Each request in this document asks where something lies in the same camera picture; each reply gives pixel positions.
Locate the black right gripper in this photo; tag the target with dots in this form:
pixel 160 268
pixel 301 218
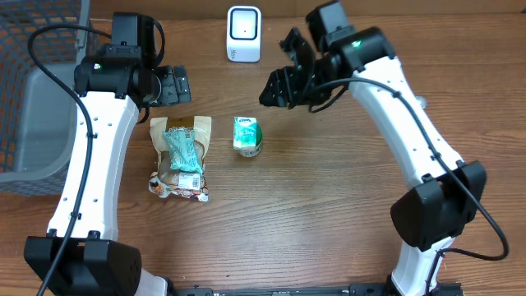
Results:
pixel 300 76

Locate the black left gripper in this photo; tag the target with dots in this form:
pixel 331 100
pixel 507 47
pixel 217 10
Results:
pixel 177 90

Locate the teal snack packet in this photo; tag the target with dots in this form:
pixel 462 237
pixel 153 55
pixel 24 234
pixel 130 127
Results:
pixel 182 150

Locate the green lid jar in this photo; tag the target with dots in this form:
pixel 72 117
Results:
pixel 255 151

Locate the brown snack bag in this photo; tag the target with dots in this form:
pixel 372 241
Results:
pixel 165 182

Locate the yellow oil bottle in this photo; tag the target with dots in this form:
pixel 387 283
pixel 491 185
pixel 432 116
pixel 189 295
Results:
pixel 422 101

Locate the tissue pack white green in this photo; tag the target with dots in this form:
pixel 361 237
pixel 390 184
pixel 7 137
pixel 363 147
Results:
pixel 244 133

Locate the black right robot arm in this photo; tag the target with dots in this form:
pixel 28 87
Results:
pixel 443 190

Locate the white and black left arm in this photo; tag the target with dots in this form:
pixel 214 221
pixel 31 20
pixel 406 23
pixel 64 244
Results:
pixel 80 254

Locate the dark grey plastic basket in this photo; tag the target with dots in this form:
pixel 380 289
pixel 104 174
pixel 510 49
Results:
pixel 38 118

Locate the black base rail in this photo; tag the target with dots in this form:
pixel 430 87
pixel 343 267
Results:
pixel 287 291

